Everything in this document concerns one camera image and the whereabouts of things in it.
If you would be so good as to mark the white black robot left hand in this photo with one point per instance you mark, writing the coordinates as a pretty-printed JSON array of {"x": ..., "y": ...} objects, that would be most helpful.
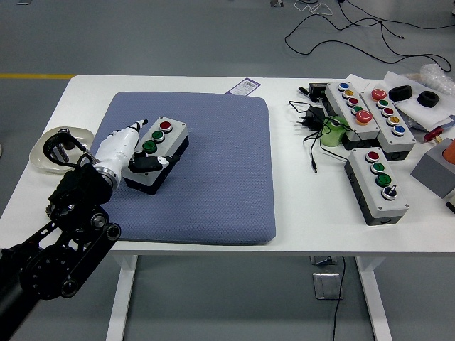
[{"x": 117, "y": 149}]

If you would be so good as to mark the grey four-button control box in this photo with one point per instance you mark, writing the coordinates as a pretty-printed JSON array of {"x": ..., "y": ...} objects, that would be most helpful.
[
  {"x": 174, "y": 136},
  {"x": 377, "y": 167}
]

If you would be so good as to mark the grey five-button control box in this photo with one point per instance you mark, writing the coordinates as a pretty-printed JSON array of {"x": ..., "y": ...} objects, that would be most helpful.
[
  {"x": 337, "y": 99},
  {"x": 392, "y": 120}
]

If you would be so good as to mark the white shallow dish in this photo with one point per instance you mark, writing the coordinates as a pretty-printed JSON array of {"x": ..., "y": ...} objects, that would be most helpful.
[{"x": 80, "y": 135}]

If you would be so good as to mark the blue-grey padded mat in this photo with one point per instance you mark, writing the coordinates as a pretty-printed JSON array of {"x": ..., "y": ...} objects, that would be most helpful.
[{"x": 220, "y": 170}]

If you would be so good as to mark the purple barcode label card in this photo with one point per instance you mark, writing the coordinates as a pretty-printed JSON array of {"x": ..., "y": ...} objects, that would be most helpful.
[{"x": 245, "y": 86}]

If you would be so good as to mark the white table leg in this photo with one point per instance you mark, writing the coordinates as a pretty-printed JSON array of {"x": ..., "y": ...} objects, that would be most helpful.
[
  {"x": 373, "y": 302},
  {"x": 121, "y": 302}
]

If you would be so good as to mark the black connector plug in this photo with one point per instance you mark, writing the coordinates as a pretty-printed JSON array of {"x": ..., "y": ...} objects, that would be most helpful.
[{"x": 303, "y": 90}]

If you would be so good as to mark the black power adapter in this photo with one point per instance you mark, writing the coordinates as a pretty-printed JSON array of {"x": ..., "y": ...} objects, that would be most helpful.
[{"x": 314, "y": 115}]

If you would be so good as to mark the light green block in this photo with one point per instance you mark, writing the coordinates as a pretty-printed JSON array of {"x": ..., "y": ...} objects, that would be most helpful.
[{"x": 332, "y": 138}]

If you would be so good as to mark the metal floor socket plate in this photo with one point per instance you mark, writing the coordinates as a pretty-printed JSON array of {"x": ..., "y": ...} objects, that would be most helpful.
[{"x": 327, "y": 286}]

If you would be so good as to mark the white foam sheet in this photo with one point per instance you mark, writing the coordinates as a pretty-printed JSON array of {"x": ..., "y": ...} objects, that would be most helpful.
[{"x": 419, "y": 113}]

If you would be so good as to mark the red small tool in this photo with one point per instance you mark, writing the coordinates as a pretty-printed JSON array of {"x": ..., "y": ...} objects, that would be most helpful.
[{"x": 433, "y": 135}]

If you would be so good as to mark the clear bubble wrap bag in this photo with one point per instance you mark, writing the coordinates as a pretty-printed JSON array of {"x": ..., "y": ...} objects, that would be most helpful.
[{"x": 435, "y": 76}]

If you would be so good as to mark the orange object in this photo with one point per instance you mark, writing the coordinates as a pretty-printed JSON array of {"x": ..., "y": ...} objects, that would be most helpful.
[{"x": 450, "y": 151}]

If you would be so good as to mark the white black small device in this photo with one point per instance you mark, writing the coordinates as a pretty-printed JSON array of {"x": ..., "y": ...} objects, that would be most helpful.
[{"x": 451, "y": 204}]

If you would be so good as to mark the small metal bracket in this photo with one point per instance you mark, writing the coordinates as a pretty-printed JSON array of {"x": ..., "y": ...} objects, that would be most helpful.
[{"x": 321, "y": 261}]

